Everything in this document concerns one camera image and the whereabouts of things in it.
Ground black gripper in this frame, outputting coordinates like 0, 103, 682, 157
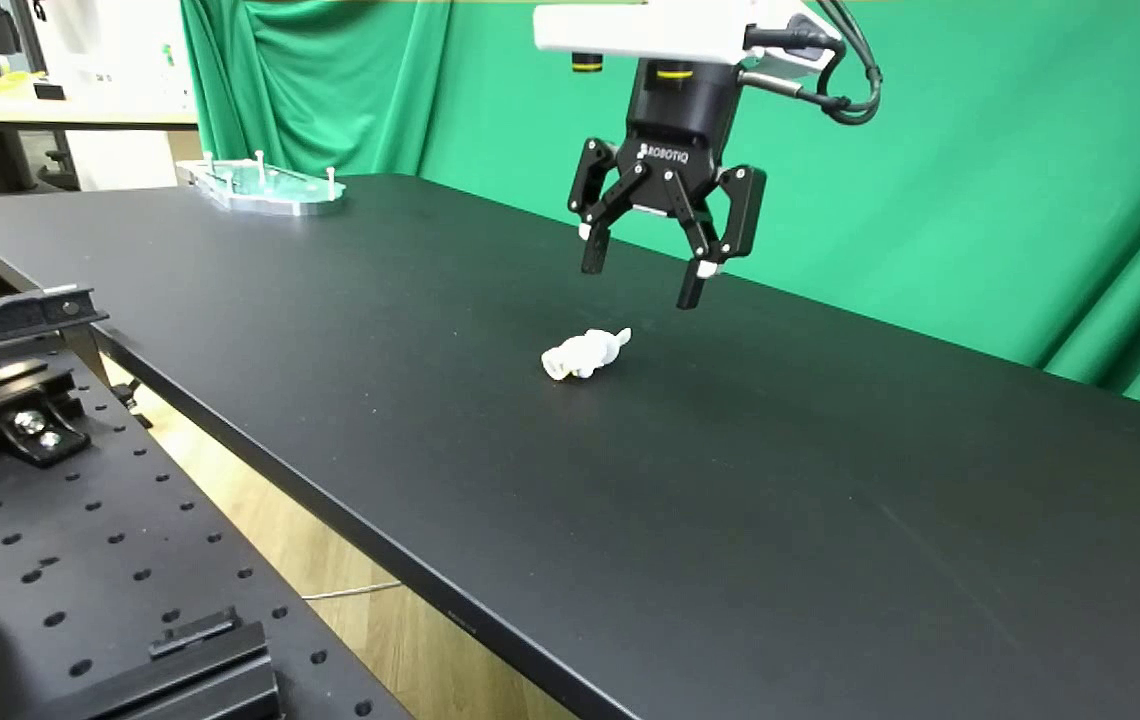
566, 55, 774, 316

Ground white toy figure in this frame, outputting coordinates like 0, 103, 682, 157
535, 322, 635, 388

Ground green curtain backdrop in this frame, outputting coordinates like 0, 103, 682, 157
178, 0, 1140, 432

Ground clear acrylic plate with standoffs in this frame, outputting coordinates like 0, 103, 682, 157
179, 147, 354, 220

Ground white cabinet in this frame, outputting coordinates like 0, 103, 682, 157
23, 0, 200, 103

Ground black perforated breadboard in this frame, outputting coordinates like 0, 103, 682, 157
0, 355, 414, 720

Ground black clamp with silver bolts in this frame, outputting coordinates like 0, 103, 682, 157
0, 397, 98, 469

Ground light wooden desk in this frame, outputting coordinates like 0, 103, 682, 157
0, 71, 204, 136

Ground black flat bar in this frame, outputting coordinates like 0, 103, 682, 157
39, 606, 285, 720

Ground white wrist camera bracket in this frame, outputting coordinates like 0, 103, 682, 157
533, 0, 851, 66

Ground black camera cable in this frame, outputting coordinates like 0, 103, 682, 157
742, 0, 887, 129

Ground black metal rail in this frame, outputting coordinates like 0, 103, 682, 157
0, 278, 108, 379

